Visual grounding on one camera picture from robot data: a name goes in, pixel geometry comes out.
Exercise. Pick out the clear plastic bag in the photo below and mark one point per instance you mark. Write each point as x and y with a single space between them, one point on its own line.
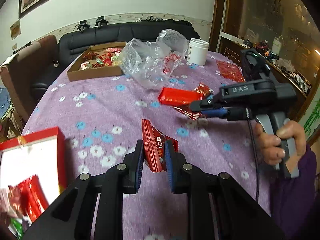
147 65

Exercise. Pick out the small red ridged snack packet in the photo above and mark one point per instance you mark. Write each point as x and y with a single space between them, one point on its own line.
153 150

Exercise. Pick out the red white striped snack packet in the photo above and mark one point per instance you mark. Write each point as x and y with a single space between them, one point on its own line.
192 115

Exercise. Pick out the person's right forearm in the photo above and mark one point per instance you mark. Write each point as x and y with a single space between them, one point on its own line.
295 200

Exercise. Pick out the black leather sofa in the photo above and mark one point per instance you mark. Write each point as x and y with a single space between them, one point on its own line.
75 45

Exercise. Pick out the purple floral tablecloth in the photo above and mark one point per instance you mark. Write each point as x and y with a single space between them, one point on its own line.
112 105

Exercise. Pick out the small framed sign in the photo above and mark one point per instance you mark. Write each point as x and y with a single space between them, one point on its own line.
15 30

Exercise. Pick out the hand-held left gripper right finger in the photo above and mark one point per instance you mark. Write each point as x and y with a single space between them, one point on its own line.
170 166

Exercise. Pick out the wooden glass cabinet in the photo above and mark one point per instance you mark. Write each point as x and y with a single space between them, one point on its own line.
262 10

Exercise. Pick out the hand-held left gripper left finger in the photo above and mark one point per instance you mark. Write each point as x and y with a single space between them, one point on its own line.
138 170

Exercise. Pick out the brown armchair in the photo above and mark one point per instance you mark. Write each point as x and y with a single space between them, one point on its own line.
25 67

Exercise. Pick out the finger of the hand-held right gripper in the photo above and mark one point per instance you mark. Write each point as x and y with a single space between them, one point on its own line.
206 102
215 112

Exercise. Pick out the pile of red snacks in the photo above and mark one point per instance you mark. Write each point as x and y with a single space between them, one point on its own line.
105 57

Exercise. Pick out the cardboard tray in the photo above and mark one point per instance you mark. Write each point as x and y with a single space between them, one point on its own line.
95 74

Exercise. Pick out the black clamp device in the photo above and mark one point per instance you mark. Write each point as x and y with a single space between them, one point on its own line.
83 26
101 21

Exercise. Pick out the white plastic jar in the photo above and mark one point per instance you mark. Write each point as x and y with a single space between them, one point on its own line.
198 52

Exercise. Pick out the red gift box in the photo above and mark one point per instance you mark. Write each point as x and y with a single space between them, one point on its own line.
25 160

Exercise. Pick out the red patterned paper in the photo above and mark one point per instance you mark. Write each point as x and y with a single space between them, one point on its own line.
228 70

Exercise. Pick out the person's right hand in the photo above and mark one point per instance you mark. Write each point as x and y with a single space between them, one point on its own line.
268 147

